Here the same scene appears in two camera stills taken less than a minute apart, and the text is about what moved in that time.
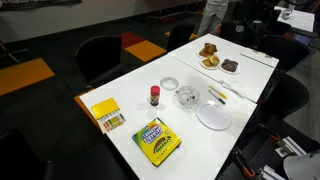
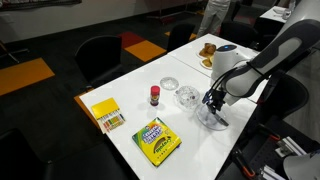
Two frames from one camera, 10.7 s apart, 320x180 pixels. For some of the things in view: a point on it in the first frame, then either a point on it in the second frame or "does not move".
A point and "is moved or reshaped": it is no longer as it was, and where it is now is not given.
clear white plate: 213,117 does not move
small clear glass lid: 169,83 does not move
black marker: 218,98 is moved or reshaped
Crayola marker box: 157,141 does not move
